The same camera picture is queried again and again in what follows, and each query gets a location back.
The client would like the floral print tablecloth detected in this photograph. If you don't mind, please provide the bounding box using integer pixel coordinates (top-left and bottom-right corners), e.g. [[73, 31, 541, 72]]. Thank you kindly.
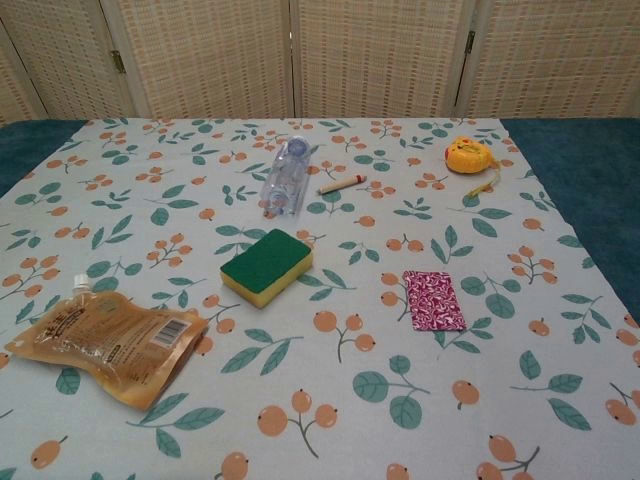
[[0, 116, 640, 480]]

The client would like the brown spouted liquid pouch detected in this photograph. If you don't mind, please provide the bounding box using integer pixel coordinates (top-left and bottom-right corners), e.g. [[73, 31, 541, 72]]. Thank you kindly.
[[3, 273, 210, 412]]

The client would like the clear plastic water bottle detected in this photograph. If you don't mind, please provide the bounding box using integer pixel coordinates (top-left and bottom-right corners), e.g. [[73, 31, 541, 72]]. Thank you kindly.
[[259, 134, 314, 221]]

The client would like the woven rattan screen panel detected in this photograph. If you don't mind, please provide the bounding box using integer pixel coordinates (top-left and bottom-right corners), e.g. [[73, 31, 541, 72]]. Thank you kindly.
[[454, 0, 640, 121], [289, 0, 474, 121], [0, 0, 124, 126], [107, 0, 296, 121]]

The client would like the yellow cartoon tape measure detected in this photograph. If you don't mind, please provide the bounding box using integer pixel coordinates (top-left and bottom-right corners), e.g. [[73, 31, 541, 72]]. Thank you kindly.
[[444, 137, 503, 199]]

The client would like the wooden red-tipped pen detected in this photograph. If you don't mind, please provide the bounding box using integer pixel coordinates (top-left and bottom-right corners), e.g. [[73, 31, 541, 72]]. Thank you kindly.
[[318, 173, 370, 195]]

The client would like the green and yellow sponge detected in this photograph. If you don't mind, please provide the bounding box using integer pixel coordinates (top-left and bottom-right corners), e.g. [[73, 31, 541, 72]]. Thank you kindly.
[[219, 228, 315, 310]]

